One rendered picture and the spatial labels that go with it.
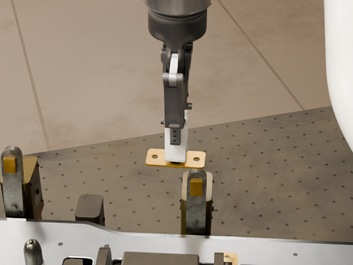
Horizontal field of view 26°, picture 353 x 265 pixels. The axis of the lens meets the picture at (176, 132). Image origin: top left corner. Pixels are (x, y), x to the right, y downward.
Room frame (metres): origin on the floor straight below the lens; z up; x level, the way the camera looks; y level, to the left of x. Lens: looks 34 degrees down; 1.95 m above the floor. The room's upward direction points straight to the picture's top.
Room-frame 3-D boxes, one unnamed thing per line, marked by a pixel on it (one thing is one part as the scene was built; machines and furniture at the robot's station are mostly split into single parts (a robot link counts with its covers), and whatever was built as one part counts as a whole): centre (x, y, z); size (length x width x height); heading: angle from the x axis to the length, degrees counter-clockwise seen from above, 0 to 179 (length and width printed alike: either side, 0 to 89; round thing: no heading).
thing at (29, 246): (0.98, 0.25, 1.02); 0.03 x 0.03 x 0.07
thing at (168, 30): (0.88, 0.00, 1.49); 0.08 x 0.07 x 0.09; 175
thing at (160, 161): (0.89, 0.00, 1.30); 0.08 x 0.04 x 0.01; 84
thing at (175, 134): (0.86, 0.00, 1.36); 0.03 x 0.01 x 0.05; 175
